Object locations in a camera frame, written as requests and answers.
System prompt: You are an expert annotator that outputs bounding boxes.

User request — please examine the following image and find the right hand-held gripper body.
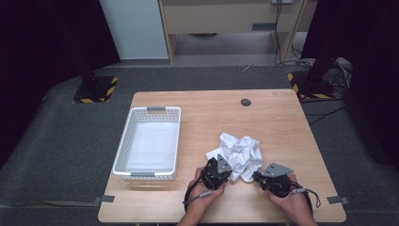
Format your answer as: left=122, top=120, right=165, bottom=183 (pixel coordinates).
left=261, top=162, right=295, bottom=198

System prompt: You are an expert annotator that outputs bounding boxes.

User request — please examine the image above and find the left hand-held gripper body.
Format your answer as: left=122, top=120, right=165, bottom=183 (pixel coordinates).
left=200, top=153, right=233, bottom=190

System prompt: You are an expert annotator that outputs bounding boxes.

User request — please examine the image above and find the white printed t-shirt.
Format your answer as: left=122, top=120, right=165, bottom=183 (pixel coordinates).
left=205, top=132, right=263, bottom=184

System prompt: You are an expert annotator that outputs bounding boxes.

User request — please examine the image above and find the white plastic basket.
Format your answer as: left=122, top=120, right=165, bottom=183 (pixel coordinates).
left=111, top=105, right=183, bottom=182

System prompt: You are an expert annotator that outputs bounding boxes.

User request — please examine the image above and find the person's right hand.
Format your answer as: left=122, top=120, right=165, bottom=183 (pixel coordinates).
left=270, top=174, right=316, bottom=225

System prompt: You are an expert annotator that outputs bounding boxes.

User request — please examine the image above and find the person's left hand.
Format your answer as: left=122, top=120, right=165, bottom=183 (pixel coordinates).
left=184, top=167, right=227, bottom=220

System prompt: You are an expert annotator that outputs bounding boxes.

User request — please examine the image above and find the black stand with striped base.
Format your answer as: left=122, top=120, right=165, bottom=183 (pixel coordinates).
left=286, top=46, right=338, bottom=100
left=60, top=24, right=120, bottom=104

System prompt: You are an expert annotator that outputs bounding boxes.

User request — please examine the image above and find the beige wooden desk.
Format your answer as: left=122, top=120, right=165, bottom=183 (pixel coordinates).
left=158, top=0, right=310, bottom=64

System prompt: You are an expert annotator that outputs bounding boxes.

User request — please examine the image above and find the white cabinet panel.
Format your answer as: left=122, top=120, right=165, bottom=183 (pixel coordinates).
left=99, top=0, right=169, bottom=60

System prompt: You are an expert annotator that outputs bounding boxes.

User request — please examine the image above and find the black curtain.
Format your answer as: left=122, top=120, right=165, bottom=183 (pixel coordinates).
left=300, top=0, right=399, bottom=170
left=0, top=0, right=121, bottom=170

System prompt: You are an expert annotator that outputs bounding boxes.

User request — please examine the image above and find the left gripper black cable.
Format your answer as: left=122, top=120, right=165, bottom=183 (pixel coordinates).
left=183, top=175, right=215, bottom=205

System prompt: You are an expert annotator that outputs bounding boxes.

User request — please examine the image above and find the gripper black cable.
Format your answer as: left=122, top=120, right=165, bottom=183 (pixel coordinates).
left=290, top=187, right=322, bottom=215
left=183, top=175, right=215, bottom=205

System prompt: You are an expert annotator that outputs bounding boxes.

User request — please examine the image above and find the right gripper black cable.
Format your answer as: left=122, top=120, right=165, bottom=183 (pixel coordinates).
left=290, top=187, right=322, bottom=215

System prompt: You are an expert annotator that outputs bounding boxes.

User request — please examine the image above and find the black floor cable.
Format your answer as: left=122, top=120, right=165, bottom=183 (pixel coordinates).
left=309, top=105, right=347, bottom=125

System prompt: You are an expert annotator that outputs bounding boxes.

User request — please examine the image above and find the tangled cable bundle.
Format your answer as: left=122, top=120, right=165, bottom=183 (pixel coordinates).
left=326, top=56, right=354, bottom=95

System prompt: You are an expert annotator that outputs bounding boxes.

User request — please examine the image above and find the hanging black cable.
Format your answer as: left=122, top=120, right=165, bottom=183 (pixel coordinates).
left=273, top=0, right=313, bottom=68

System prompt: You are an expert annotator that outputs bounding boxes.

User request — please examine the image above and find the grey desk drawer handle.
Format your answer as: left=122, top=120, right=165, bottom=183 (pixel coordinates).
left=251, top=23, right=277, bottom=31

